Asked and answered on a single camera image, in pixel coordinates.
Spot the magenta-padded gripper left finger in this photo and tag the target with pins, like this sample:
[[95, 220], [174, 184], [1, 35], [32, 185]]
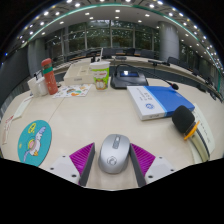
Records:
[[74, 166]]

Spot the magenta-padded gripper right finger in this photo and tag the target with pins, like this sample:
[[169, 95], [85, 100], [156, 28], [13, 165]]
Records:
[[150, 166]]

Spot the silver computer mouse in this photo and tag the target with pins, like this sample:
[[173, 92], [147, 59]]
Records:
[[114, 153]]

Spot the round teal cartoon mouse pad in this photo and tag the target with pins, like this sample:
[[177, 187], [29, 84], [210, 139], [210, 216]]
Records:
[[33, 143]]

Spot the blue and white book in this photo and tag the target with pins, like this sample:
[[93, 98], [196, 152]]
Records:
[[160, 100]]

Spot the white printed paper sheet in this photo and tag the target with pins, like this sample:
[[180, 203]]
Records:
[[206, 130]]

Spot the colourful sticker sheet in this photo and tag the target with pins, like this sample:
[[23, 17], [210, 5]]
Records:
[[71, 91]]

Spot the red and white flyer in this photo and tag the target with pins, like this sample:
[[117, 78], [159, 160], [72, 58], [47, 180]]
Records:
[[7, 128]]

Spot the white leaflet with red header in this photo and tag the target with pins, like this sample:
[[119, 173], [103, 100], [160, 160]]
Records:
[[22, 108]]

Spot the tall white cup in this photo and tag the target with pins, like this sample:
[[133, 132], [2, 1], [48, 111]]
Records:
[[32, 88]]

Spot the black gooseneck microphone console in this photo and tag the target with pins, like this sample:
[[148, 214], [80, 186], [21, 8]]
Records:
[[128, 80]]

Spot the red bottle with green band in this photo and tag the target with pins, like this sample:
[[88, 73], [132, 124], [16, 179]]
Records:
[[50, 80]]

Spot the white cardboard box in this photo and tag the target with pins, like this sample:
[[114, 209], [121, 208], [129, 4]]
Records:
[[77, 75]]

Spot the paper cup with green print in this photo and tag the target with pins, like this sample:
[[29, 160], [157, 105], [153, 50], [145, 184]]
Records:
[[100, 76]]

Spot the long curved conference desk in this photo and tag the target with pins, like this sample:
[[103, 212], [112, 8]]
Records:
[[133, 61]]

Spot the dark office chairs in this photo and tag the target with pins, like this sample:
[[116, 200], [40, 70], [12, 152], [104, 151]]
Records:
[[128, 51]]

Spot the ceiling lights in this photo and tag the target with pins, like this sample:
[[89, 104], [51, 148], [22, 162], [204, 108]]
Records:
[[116, 10]]

